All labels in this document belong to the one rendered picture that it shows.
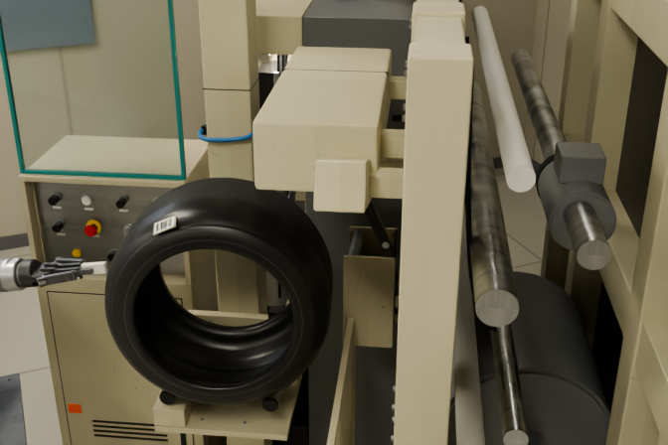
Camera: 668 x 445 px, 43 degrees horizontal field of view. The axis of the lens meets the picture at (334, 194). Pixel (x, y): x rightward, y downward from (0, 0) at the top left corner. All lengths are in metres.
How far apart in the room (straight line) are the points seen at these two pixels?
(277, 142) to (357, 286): 0.85
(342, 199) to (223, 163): 0.87
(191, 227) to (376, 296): 0.65
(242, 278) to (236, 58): 0.67
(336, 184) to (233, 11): 0.82
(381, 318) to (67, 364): 1.25
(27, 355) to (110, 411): 1.12
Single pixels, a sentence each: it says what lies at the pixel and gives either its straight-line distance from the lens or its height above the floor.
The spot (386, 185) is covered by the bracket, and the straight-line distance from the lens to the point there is 1.66.
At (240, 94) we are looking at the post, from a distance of 2.31.
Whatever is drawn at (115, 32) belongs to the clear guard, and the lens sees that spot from 2.65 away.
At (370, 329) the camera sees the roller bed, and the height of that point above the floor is 0.96.
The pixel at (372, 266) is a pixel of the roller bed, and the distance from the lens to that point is 2.39.
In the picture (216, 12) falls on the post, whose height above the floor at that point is 1.86.
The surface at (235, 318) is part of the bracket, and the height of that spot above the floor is 0.94.
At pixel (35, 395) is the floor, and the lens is 4.04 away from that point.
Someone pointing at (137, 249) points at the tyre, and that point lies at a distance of 2.10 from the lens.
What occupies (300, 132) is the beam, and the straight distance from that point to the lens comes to 1.65.
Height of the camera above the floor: 2.32
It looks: 24 degrees down
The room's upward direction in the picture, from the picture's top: straight up
